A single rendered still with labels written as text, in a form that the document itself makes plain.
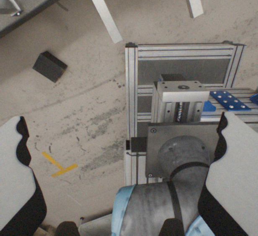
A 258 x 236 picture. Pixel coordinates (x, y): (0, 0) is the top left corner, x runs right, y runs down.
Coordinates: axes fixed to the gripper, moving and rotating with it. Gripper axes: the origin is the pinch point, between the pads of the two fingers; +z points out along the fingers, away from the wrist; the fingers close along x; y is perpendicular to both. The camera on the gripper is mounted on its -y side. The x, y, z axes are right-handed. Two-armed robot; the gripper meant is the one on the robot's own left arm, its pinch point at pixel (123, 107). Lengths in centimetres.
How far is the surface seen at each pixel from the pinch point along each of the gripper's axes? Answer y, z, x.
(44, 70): 32, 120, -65
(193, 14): -6, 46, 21
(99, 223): 258, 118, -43
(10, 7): -9, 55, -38
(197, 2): -9, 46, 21
